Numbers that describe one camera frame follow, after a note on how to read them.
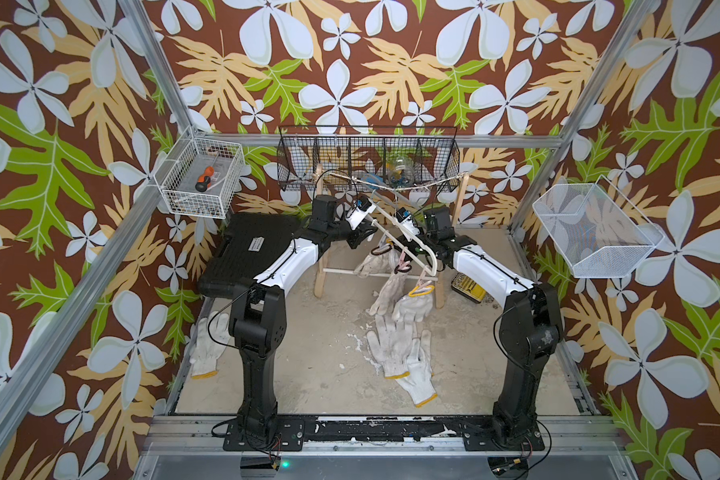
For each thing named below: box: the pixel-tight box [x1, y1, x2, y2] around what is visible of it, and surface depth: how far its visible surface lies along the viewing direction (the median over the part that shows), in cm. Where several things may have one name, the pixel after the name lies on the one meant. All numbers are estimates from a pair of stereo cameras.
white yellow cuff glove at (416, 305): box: [392, 285, 435, 322], surface depth 82 cm
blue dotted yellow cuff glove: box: [366, 272, 408, 316], surface depth 88 cm
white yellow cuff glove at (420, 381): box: [397, 329, 438, 408], surface depth 84 cm
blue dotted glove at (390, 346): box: [366, 314, 415, 378], surface depth 90 cm
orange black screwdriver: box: [195, 166, 215, 192], surface depth 82 cm
